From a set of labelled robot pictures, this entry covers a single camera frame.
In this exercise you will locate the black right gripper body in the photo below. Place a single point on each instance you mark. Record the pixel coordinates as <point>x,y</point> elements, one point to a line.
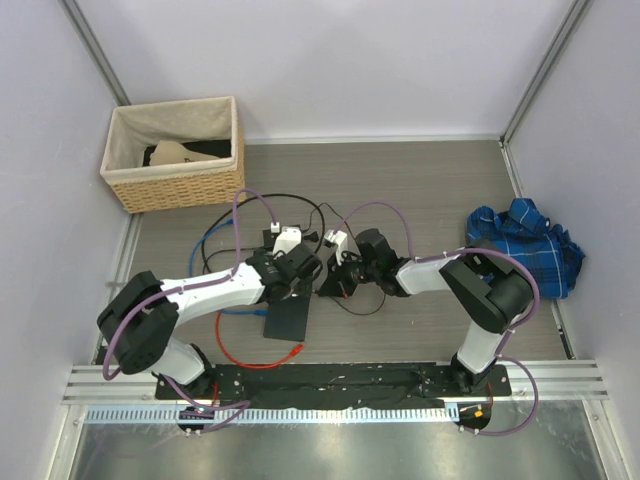
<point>365,272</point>

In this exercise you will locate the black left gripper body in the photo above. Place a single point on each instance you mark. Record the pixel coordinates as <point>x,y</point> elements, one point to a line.
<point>302,288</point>

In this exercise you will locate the black network switch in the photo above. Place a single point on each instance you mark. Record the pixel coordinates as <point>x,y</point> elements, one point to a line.
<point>287,319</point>

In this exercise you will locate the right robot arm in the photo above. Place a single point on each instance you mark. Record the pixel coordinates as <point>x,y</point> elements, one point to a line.
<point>496,291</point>

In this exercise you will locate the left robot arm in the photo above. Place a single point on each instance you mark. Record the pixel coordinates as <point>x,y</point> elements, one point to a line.
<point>138,325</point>

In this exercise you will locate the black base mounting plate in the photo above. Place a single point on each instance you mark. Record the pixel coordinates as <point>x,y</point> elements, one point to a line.
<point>343,386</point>

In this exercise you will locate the blue plaid cloth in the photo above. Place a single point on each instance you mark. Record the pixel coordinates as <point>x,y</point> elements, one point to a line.
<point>525,234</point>

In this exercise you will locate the beige item in basket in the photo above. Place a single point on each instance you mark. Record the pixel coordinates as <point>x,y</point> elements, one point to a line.
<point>168,152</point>

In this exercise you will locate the wicker basket with liner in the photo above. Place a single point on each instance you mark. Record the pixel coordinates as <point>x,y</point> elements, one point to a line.
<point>142,188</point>

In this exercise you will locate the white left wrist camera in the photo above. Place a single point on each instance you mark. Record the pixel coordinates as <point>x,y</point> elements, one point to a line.
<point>286,238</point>

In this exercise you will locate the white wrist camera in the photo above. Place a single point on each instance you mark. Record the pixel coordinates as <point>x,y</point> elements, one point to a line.
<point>337,241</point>
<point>286,238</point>

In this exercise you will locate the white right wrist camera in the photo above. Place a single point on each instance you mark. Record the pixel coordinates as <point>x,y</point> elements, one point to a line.
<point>337,241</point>

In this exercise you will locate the slotted cable duct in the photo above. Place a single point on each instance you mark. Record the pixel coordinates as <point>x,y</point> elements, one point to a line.
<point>183,414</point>

